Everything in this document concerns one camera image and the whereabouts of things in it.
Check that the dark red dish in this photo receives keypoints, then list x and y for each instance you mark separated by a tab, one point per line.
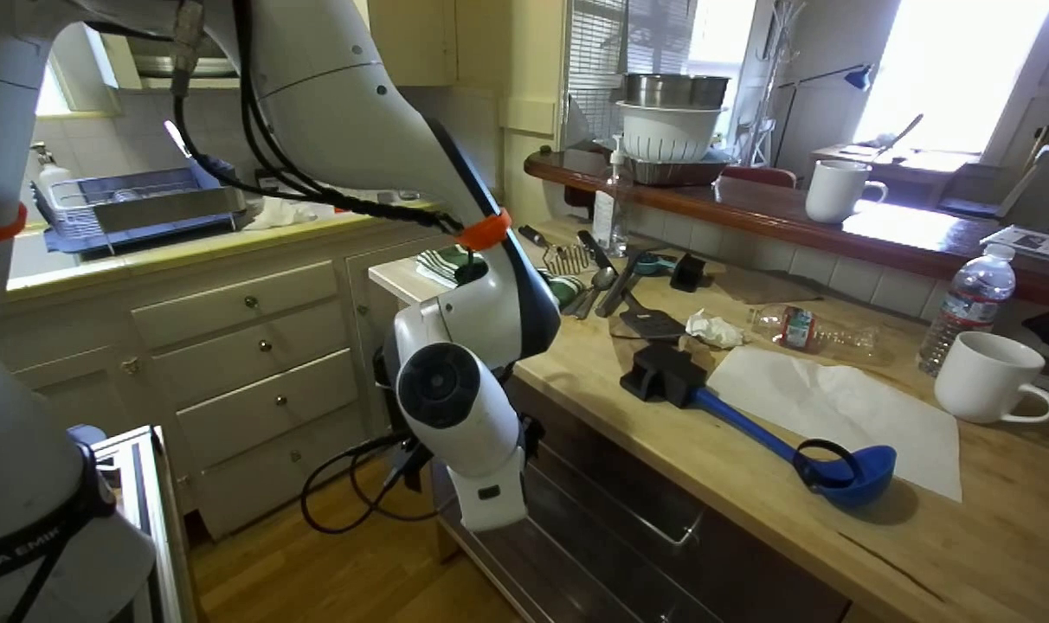
759	178

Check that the small black object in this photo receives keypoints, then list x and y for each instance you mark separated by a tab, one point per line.
685	274

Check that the blue plastic ladle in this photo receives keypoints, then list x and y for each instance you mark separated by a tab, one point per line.
857	478

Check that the cream kitchen base cabinet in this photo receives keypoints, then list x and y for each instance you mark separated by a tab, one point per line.
83	335

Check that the white dish brush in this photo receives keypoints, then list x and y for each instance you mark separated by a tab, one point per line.
177	140

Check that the black plastic block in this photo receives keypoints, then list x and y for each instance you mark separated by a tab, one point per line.
662	374

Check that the clear dish soap bottle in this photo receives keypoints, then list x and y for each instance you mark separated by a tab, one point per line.
61	191

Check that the capped clear water bottle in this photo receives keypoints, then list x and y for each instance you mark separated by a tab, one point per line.
974	297

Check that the cream cabinet drawer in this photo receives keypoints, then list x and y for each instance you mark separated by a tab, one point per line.
257	472
222	364
233	418
199	308

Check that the aluminium robot stand frame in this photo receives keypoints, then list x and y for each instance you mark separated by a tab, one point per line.
144	522

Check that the green white striped towel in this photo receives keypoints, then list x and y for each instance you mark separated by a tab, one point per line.
436	266

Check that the white printed carton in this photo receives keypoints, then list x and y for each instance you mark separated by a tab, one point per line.
1035	243

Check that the empty clear plastic bottle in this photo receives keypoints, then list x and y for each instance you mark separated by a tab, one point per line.
802	328

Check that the dark wood bar counter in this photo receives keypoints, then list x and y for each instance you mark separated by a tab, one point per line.
777	221

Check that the blue dish tray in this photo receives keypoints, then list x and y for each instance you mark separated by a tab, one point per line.
144	213

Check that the white plastic colander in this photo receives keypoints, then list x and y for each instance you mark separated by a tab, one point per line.
664	134

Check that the white ceramic mug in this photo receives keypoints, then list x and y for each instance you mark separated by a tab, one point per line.
983	374
836	191

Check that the clear serving tray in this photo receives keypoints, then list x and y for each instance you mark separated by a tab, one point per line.
648	176

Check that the black cloth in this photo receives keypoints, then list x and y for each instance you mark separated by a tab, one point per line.
468	274

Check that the white paper sheet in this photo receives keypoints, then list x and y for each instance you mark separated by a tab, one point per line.
847	403

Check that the wooden butcher block table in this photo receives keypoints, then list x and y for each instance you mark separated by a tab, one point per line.
983	532

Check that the cream wall cabinet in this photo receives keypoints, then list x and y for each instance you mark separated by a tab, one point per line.
414	38

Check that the crumpled white paper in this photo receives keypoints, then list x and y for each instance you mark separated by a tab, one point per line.
715	330

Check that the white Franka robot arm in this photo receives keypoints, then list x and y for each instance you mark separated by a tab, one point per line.
317	93

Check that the blue desk lamp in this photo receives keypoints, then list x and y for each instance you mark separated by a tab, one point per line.
857	79

